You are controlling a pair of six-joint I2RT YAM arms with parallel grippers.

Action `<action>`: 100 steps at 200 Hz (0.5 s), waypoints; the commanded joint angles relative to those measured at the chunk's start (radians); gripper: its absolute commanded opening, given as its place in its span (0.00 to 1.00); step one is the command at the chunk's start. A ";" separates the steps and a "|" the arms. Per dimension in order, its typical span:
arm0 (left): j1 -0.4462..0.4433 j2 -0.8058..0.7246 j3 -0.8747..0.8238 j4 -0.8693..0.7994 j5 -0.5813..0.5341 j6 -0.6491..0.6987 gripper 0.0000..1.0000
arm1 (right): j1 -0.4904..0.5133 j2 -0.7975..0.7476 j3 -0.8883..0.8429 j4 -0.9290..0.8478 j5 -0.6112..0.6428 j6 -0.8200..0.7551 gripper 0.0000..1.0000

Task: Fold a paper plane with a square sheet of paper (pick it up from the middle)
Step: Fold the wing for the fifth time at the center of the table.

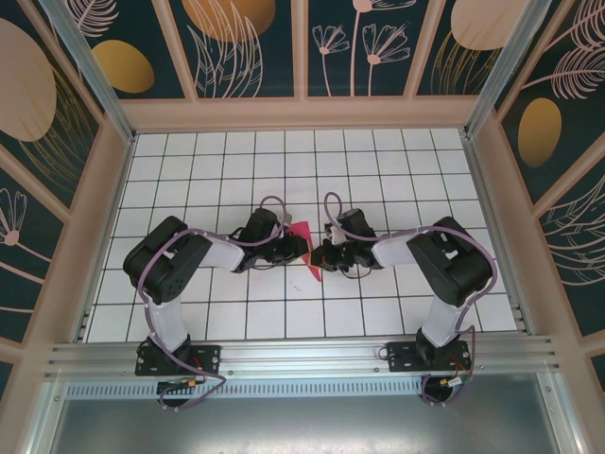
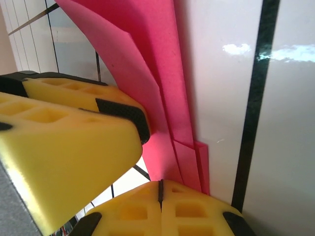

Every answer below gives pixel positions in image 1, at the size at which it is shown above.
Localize pink cloth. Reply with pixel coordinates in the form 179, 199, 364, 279
287, 220, 325, 283

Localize grey metal sheet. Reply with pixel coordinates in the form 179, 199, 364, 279
21, 396, 585, 454

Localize aluminium mounting rail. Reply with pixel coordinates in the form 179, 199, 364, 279
44, 334, 563, 380

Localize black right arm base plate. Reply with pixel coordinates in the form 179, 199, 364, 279
386, 340, 473, 373

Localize slotted metal cable duct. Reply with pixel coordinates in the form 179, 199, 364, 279
64, 381, 426, 401

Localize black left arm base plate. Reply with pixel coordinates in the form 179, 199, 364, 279
135, 343, 222, 377

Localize aluminium table side rail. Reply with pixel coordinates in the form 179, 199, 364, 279
460, 131, 535, 335
73, 134, 139, 342

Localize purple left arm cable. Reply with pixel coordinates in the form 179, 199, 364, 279
137, 195, 290, 411

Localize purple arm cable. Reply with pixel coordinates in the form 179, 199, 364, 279
323, 191, 500, 409
137, 195, 290, 411

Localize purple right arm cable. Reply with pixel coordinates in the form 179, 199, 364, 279
323, 191, 500, 409

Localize orange yellow connector wires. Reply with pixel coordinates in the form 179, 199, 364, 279
439, 363, 474, 390
158, 375, 202, 393

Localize aluminium frame post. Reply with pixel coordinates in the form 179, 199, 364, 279
38, 0, 139, 144
463, 0, 553, 139

